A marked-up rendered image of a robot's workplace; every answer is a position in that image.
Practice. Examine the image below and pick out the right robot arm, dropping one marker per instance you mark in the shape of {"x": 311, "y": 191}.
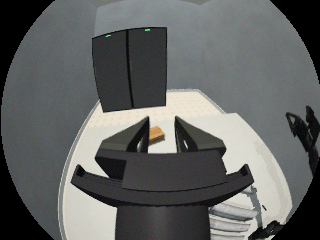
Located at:
{"x": 275, "y": 226}

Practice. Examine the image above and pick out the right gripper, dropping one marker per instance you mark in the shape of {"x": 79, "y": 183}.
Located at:
{"x": 293, "y": 130}

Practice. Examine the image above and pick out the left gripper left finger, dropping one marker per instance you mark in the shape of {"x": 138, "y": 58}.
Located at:
{"x": 129, "y": 138}

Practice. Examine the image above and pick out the brown cardboard box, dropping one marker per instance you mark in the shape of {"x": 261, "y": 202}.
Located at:
{"x": 156, "y": 135}

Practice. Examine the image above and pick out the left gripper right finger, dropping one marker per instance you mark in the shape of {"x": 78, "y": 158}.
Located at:
{"x": 196, "y": 139}

